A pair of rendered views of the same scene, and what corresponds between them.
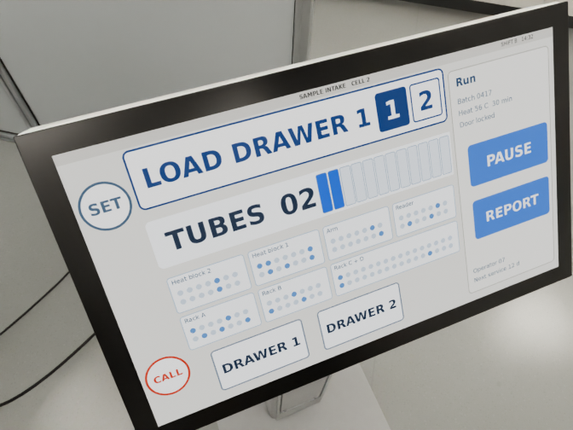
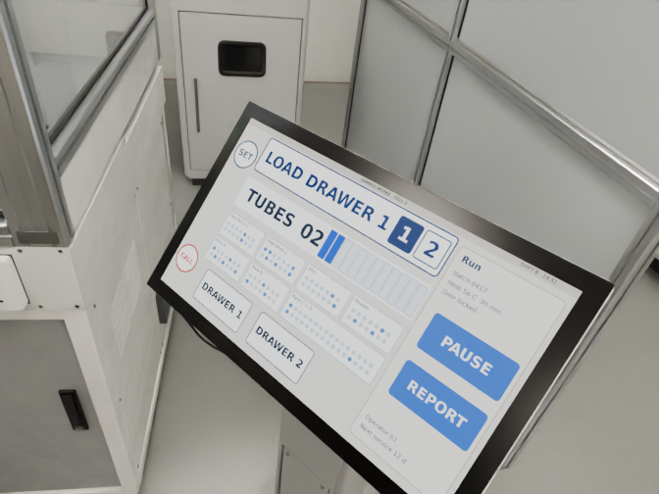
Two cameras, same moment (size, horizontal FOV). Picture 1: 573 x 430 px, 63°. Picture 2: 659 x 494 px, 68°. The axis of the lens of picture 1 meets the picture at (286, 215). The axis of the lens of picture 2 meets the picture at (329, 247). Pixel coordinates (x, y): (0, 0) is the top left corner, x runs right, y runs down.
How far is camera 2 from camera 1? 0.45 m
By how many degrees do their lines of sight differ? 43
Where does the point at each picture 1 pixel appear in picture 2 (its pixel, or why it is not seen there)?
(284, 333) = (239, 301)
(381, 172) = (366, 267)
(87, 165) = (257, 131)
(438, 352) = not seen: outside the picture
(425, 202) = (376, 318)
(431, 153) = (407, 288)
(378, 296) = (297, 346)
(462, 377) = not seen: outside the picture
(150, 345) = (197, 234)
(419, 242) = (349, 341)
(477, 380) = not seen: outside the picture
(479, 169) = (432, 339)
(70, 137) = (263, 116)
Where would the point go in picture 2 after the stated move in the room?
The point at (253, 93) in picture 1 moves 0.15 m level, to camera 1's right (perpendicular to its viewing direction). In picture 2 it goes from (342, 158) to (403, 226)
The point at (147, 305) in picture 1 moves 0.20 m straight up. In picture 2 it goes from (214, 214) to (208, 73)
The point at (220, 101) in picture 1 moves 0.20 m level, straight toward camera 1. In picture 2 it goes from (326, 149) to (176, 184)
